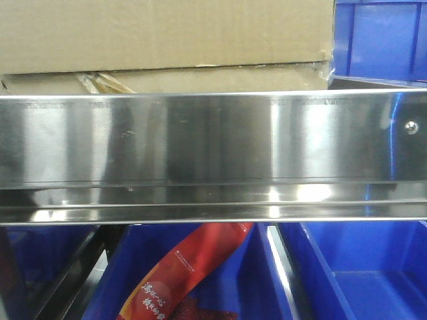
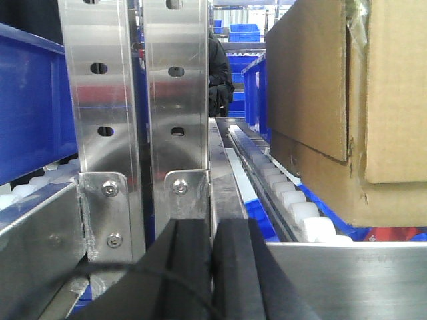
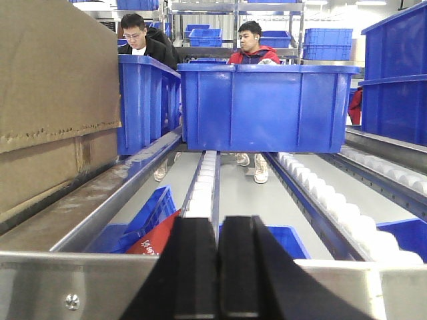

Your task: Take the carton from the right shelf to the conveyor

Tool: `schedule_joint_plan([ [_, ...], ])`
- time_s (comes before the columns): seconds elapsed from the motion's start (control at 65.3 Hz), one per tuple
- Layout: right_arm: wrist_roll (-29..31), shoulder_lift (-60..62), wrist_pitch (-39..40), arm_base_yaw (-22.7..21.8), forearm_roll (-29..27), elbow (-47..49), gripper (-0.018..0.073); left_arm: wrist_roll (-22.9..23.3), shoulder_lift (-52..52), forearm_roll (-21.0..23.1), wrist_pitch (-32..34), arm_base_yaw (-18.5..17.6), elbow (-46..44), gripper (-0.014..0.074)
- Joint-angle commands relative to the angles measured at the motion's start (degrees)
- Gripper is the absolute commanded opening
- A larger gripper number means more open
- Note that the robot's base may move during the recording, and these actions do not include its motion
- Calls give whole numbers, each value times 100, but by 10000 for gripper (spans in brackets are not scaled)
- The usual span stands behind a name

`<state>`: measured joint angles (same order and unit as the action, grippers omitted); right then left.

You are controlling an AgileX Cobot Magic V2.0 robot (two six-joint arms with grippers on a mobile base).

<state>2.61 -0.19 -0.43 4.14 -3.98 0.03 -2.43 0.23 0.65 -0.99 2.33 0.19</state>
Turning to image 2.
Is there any person in black jacket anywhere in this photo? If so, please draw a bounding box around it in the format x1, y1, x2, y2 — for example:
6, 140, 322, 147
208, 30, 235, 117

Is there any brown cardboard carton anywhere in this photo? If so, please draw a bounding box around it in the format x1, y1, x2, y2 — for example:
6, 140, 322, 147
266, 1, 426, 227

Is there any left steel shelf rail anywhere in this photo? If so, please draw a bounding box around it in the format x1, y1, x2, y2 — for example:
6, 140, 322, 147
1, 183, 86, 319

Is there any right steel shelf upright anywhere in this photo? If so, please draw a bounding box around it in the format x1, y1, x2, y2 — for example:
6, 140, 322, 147
142, 1, 209, 235

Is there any red snack package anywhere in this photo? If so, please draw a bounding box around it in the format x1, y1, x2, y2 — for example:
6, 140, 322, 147
364, 227, 426, 242

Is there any white roller track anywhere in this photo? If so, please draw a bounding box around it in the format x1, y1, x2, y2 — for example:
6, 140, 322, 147
228, 125, 353, 244

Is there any steel shelf upright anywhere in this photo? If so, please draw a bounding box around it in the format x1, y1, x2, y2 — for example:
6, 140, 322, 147
59, 1, 145, 262
142, 1, 209, 235

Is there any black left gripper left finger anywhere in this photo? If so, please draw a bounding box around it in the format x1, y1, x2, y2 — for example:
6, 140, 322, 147
70, 219, 214, 319

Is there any left steel shelf upright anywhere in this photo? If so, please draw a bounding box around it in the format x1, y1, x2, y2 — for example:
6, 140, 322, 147
59, 1, 145, 262

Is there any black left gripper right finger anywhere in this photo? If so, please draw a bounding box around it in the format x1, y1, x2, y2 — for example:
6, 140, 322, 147
212, 218, 320, 319

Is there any steel shelf rail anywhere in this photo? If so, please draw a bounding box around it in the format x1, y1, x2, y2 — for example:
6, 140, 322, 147
268, 242, 426, 319
1, 183, 86, 319

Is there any blue plastic bin left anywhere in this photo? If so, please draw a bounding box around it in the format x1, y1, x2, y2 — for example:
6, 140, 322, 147
1, 25, 77, 183

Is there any blue bin behind carton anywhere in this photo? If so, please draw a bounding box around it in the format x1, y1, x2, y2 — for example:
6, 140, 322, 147
242, 53, 271, 142

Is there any steel shelf front rail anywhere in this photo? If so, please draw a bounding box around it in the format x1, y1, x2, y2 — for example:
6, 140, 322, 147
268, 242, 426, 319

